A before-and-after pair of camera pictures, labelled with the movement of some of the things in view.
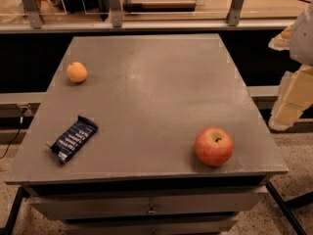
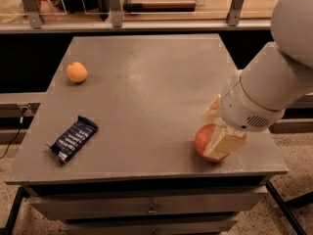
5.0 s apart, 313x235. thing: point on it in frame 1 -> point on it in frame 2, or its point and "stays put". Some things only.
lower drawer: x=152 y=226 stays put
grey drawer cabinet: x=139 y=171 stays put
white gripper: x=302 y=39 -> x=241 y=109
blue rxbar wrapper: x=71 y=139 stays put
